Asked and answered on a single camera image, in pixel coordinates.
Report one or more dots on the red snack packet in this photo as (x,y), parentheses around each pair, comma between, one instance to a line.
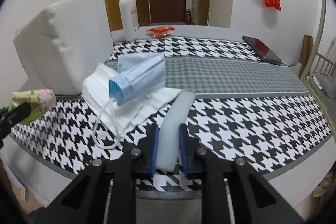
(160,31)

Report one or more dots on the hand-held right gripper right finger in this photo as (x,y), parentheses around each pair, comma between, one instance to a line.
(183,153)

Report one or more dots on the blue face mask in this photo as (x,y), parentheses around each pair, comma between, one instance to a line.
(141,74)

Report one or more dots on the white foam strip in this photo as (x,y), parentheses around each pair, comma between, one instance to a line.
(172,129)

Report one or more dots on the grey pillow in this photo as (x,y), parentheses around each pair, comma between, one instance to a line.
(328,82)

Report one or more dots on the wooden boards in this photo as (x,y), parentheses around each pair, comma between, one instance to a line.
(307,48)

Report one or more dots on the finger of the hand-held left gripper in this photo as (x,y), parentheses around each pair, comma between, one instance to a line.
(19,113)

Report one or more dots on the red fire extinguisher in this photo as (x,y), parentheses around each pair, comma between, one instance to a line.
(189,18)

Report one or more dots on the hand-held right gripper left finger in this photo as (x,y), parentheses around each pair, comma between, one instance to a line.
(154,150)

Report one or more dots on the floral tissue pack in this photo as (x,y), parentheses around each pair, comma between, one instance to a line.
(39,100)

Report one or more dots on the white pump lotion bottle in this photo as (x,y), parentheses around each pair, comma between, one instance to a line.
(129,16)

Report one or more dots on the black smartphone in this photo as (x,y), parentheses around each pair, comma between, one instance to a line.
(260,48)

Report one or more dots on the white foam box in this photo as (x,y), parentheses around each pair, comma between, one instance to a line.
(68,37)

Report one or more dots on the white wall socket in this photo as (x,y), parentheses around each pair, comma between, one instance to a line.
(17,31)

